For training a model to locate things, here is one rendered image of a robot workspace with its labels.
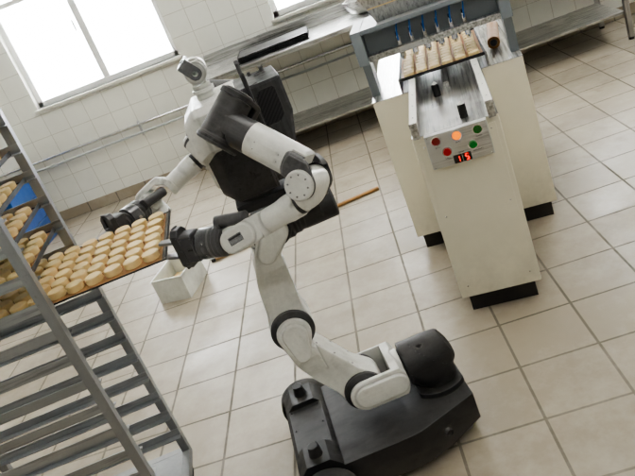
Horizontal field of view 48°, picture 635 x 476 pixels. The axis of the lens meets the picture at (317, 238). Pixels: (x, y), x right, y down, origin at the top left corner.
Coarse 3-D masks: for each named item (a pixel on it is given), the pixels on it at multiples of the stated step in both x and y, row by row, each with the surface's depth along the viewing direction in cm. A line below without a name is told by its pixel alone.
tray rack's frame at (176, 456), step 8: (160, 456) 269; (168, 456) 268; (176, 456) 266; (184, 456) 264; (192, 456) 267; (152, 464) 267; (160, 464) 265; (168, 464) 264; (176, 464) 262; (184, 464) 260; (192, 464) 263; (128, 472) 268; (160, 472) 261; (168, 472) 259; (176, 472) 258; (184, 472) 256; (192, 472) 258
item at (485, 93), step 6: (474, 60) 318; (474, 66) 310; (474, 72) 302; (480, 72) 299; (480, 78) 290; (480, 84) 283; (486, 84) 281; (480, 90) 277; (486, 90) 274; (486, 96) 267; (486, 102) 260; (492, 102) 260; (486, 108) 264; (492, 108) 261; (492, 114) 263
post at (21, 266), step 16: (0, 224) 180; (0, 240) 181; (16, 256) 184; (16, 272) 185; (32, 272) 188; (32, 288) 187; (48, 304) 190; (48, 320) 191; (64, 336) 194; (80, 352) 199; (80, 368) 198; (96, 384) 201; (96, 400) 203; (112, 416) 205; (128, 432) 210; (128, 448) 210; (144, 464) 213
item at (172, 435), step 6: (168, 432) 263; (174, 432) 263; (156, 438) 263; (162, 438) 263; (168, 438) 264; (174, 438) 262; (138, 444) 262; (144, 444) 263; (150, 444) 263; (156, 444) 263; (162, 444) 262; (144, 450) 262; (150, 450) 261; (120, 462) 261; (78, 468) 262; (102, 468) 262; (90, 474) 261
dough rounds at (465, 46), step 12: (420, 48) 368; (432, 48) 359; (444, 48) 350; (456, 48) 341; (468, 48) 334; (480, 48) 333; (408, 60) 354; (420, 60) 344; (432, 60) 336; (444, 60) 328; (408, 72) 333
